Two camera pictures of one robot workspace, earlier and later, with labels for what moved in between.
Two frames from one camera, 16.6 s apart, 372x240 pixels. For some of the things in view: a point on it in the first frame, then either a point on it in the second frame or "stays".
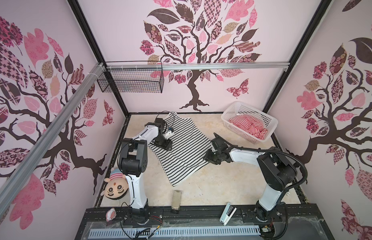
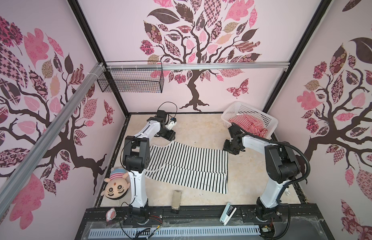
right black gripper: [208, 157] -> [225, 147]
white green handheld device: [227, 214] stays
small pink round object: [110, 214] stays
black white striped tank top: [190, 144] -> [203, 169]
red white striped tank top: [256, 127] stays
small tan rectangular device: [176, 199] stays
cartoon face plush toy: [115, 186] stays
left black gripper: [166, 145] -> [170, 134]
